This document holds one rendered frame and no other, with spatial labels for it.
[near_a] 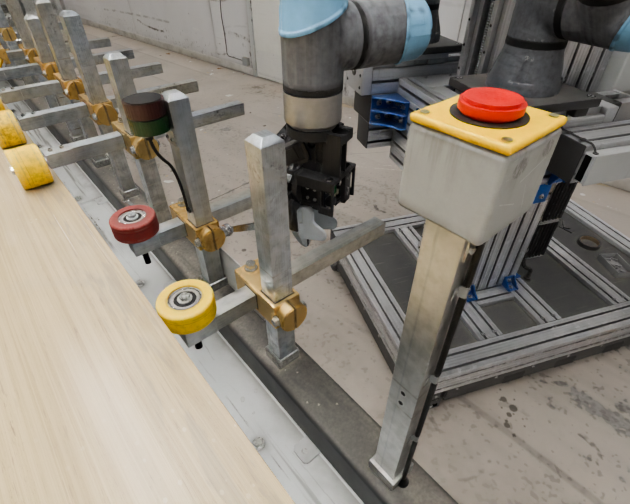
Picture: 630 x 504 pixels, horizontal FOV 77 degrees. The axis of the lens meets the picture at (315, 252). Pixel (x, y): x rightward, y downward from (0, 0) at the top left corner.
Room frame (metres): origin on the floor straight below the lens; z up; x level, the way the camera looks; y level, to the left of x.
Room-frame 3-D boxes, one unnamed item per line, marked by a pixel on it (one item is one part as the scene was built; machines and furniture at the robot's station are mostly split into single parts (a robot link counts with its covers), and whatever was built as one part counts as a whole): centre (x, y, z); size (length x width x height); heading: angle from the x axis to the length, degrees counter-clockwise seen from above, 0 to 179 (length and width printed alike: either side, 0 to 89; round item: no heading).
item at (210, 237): (0.65, 0.24, 0.85); 0.14 x 0.06 x 0.05; 40
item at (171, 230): (0.72, 0.18, 0.84); 0.43 x 0.03 x 0.04; 130
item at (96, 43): (1.69, 0.98, 0.95); 0.37 x 0.03 x 0.03; 130
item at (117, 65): (0.83, 0.38, 0.89); 0.04 x 0.04 x 0.48; 40
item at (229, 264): (0.63, 0.18, 0.75); 0.26 x 0.01 x 0.10; 40
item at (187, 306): (0.39, 0.18, 0.85); 0.08 x 0.08 x 0.11
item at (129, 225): (0.60, 0.33, 0.85); 0.08 x 0.08 x 0.11
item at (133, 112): (0.61, 0.26, 1.10); 0.06 x 0.06 x 0.02
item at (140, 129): (0.61, 0.26, 1.08); 0.06 x 0.06 x 0.02
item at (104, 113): (1.03, 0.56, 0.95); 0.14 x 0.06 x 0.05; 40
